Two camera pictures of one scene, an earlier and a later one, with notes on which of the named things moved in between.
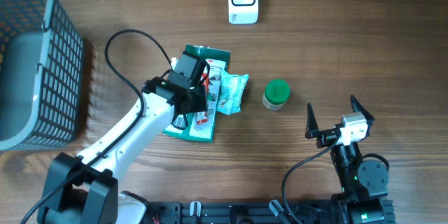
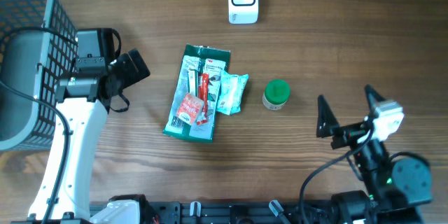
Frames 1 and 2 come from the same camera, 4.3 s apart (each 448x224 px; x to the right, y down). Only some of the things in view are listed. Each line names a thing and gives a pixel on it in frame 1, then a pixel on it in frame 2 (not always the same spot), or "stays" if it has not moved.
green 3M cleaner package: (199, 125) stays
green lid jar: (276, 94) stays
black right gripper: (326, 137) → (328, 125)
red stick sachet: (202, 117) stays
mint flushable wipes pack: (232, 87) stays
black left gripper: (201, 103) → (127, 61)
